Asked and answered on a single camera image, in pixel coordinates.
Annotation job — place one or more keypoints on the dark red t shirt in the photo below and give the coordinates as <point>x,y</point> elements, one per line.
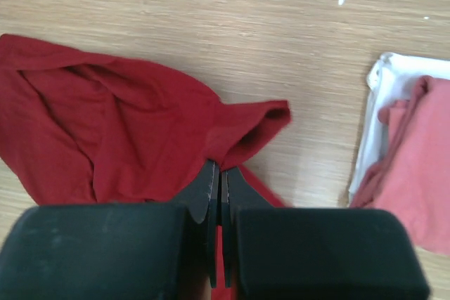
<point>87,128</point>

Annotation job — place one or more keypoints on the folded white t shirt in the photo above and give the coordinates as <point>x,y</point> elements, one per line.
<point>391,78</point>

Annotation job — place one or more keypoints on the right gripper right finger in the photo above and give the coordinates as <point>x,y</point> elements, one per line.
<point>271,252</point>

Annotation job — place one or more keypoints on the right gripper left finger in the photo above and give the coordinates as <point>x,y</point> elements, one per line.
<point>152,250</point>

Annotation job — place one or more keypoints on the folded pink t shirt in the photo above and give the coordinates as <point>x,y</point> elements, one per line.
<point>412,180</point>

